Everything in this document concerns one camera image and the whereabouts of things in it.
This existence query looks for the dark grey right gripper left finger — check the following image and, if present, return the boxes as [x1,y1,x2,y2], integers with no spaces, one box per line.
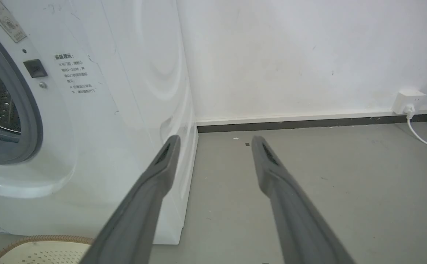
[79,135,181,264]

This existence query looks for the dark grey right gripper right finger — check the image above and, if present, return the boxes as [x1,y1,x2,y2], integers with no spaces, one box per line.
[251,136,355,264]

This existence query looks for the cream perforated laundry basket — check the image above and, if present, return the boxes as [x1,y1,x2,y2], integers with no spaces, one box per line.
[0,235,96,264]

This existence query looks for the white front-load washing machine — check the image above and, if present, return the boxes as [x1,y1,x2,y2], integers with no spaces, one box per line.
[0,0,199,245]

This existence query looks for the white wall power socket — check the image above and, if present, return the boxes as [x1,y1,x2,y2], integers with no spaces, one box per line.
[393,90,427,115]

